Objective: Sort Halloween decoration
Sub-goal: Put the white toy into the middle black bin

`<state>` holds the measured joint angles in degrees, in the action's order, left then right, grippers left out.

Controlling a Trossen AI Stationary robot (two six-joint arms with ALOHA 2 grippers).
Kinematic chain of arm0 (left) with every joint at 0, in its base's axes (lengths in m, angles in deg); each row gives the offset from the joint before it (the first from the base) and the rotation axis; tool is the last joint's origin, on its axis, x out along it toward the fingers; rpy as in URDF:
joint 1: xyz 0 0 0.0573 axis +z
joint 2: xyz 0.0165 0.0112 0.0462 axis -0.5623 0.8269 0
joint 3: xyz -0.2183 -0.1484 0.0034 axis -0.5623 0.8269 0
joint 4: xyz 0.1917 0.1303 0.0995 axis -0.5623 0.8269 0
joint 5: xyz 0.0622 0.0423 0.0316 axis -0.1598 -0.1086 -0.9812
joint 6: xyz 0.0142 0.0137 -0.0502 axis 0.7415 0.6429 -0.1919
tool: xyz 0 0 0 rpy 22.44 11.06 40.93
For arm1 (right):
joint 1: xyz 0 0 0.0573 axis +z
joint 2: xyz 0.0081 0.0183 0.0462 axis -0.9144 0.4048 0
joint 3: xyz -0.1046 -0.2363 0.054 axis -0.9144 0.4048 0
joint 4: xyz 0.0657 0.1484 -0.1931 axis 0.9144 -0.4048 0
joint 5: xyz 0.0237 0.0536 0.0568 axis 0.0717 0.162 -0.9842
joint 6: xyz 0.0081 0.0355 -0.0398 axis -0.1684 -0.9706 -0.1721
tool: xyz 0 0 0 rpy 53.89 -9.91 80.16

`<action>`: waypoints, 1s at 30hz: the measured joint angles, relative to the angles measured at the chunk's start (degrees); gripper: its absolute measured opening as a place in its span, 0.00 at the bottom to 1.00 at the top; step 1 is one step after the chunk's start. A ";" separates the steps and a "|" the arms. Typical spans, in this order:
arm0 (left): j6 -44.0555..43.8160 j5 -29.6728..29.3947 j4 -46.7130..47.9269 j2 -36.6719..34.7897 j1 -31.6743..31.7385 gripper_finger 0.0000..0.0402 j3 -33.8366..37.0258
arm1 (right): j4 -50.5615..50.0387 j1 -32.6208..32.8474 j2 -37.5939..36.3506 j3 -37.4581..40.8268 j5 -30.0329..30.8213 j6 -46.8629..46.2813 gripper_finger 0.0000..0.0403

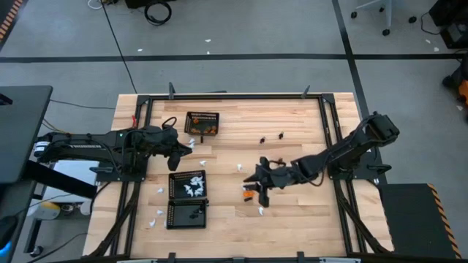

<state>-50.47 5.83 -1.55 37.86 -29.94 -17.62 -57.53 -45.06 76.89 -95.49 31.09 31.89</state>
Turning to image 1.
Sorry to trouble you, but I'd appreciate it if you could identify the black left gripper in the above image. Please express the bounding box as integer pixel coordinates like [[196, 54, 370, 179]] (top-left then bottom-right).
[[146, 126, 194, 172]]

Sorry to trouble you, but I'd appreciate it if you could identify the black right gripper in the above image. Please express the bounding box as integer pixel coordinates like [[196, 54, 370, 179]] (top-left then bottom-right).
[[244, 160, 310, 208]]

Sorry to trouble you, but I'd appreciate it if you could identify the black slotted plastic basket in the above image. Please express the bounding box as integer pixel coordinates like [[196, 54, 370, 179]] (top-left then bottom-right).
[[167, 169, 208, 200], [166, 198, 209, 230], [184, 111, 221, 137]]

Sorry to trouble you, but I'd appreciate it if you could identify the black desk leg beam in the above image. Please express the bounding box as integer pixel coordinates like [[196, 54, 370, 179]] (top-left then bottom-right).
[[23, 160, 99, 200]]

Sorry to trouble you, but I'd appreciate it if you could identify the yellow white round roll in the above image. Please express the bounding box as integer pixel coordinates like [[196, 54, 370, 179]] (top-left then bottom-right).
[[36, 202, 61, 221]]

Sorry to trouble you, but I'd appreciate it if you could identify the black hazard-striped floor mat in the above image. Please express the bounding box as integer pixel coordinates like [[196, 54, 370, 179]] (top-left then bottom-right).
[[377, 183, 462, 259]]

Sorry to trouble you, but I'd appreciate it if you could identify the black floor device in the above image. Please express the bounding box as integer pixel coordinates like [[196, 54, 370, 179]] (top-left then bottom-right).
[[125, 0, 177, 9]]

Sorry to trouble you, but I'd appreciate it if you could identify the black desk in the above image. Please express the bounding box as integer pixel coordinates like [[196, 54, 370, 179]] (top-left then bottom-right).
[[0, 85, 54, 186]]

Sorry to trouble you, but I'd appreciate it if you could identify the grey office chair base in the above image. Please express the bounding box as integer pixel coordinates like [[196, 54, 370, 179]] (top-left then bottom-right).
[[350, 0, 418, 37]]

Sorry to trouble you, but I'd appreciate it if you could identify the hazard-striped floor strip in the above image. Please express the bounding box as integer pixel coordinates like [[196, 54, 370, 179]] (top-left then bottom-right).
[[0, 0, 25, 50]]

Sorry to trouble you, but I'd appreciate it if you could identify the black and orange machine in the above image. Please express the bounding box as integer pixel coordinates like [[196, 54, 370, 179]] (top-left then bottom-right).
[[441, 54, 468, 123]]

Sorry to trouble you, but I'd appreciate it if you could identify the black equipment box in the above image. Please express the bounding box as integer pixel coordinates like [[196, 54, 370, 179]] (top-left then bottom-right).
[[428, 0, 468, 50]]

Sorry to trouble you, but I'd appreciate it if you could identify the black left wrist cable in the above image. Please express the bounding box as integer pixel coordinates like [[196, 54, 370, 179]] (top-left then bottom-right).
[[160, 115, 178, 129]]

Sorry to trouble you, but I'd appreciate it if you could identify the black aluminium table frame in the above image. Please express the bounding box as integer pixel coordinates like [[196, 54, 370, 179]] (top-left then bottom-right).
[[87, 93, 394, 263]]

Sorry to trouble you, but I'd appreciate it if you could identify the thin black floor cable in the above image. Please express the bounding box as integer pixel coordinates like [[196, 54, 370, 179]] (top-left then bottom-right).
[[49, 99, 116, 110]]

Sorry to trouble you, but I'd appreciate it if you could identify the long black floor cable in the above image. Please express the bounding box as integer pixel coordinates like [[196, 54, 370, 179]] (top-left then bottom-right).
[[99, 0, 138, 94]]

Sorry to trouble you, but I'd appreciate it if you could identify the coiled black cable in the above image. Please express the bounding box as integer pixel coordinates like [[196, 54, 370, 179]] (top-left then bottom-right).
[[143, 1, 173, 26]]

